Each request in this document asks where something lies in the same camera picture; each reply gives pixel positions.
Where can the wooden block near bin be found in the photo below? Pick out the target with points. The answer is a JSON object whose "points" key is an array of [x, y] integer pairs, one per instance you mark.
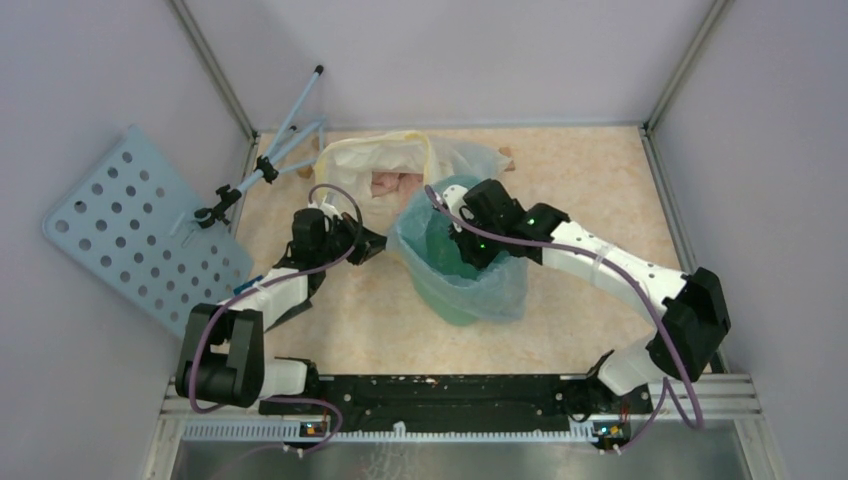
{"points": [[507, 153]]}

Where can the light blue tripod stand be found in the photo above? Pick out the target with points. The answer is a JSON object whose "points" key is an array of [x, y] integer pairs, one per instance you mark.
{"points": [[266, 167]]}

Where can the light blue plastic bag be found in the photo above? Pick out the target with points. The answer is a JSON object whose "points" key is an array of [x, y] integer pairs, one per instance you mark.
{"points": [[464, 285]]}

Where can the small wooden block near tripod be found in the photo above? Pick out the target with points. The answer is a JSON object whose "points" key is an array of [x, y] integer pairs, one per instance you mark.
{"points": [[305, 172]]}

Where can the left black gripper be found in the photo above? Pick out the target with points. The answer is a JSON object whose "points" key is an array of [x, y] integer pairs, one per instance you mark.
{"points": [[368, 244]]}

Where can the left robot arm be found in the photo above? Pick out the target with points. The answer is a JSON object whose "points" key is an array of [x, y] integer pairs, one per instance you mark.
{"points": [[223, 359]]}

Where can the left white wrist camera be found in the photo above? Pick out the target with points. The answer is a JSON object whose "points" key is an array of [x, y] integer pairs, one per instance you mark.
{"points": [[327, 209]]}

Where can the pink bag inside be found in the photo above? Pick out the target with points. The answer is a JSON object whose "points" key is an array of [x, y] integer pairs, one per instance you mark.
{"points": [[399, 183]]}

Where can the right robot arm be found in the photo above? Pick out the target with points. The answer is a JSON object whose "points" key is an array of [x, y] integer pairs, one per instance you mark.
{"points": [[687, 310]]}

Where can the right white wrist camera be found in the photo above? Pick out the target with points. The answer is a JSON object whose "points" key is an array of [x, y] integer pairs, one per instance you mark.
{"points": [[453, 198]]}

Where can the light blue perforated board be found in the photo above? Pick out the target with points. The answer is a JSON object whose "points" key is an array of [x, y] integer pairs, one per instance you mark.
{"points": [[131, 223]]}

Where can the blue clamp block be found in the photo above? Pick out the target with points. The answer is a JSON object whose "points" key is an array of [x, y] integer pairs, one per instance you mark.
{"points": [[247, 285]]}

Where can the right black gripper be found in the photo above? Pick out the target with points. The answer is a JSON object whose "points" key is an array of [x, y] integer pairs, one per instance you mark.
{"points": [[478, 261]]}

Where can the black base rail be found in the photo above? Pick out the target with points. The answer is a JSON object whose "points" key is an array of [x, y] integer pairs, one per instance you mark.
{"points": [[463, 403]]}

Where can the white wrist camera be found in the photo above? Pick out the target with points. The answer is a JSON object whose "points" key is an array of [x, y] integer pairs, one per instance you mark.
{"points": [[327, 209], [453, 198]]}

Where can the green plastic trash bin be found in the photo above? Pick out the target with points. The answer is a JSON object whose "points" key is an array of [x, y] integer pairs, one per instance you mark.
{"points": [[444, 265]]}

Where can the translucent white yellow trash bag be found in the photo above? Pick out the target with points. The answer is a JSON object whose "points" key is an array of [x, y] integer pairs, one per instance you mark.
{"points": [[349, 164]]}

